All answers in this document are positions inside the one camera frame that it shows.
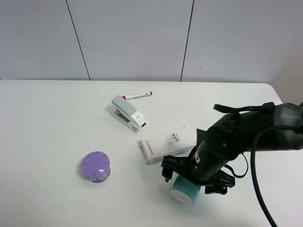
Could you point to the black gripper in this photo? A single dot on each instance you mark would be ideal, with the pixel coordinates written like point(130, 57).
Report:
point(203, 165)

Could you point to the teal bottle-shaped pencil sharpener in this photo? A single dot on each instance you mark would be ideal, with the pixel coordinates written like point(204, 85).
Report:
point(184, 191)

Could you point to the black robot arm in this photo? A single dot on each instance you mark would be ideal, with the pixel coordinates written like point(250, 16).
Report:
point(230, 136)

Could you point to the white grey stapler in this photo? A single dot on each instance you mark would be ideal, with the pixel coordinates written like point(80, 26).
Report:
point(128, 114)

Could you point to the white cardboard box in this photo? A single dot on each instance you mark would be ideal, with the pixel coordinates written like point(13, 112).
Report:
point(165, 144)

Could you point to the red white marker pen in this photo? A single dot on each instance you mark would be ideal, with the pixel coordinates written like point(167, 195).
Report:
point(138, 95)

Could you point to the purple lidded round jar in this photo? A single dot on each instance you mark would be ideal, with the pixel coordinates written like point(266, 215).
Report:
point(95, 166)

